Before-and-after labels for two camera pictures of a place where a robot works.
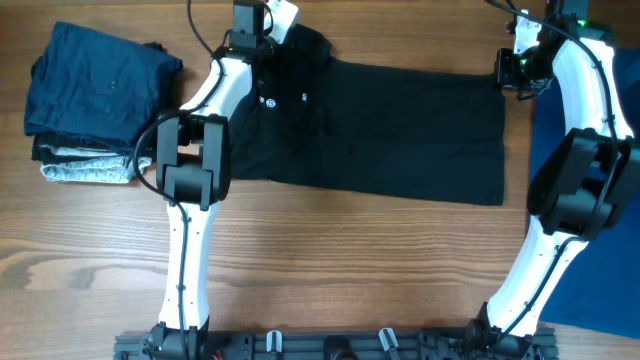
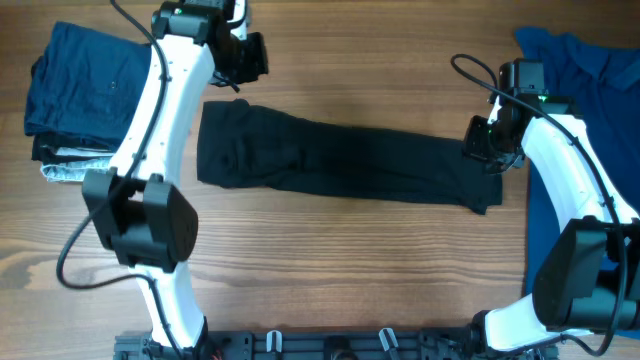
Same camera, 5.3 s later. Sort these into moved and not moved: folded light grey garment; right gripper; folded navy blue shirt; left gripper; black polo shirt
Moved: right gripper; left gripper; black polo shirt
Not moved: folded navy blue shirt; folded light grey garment
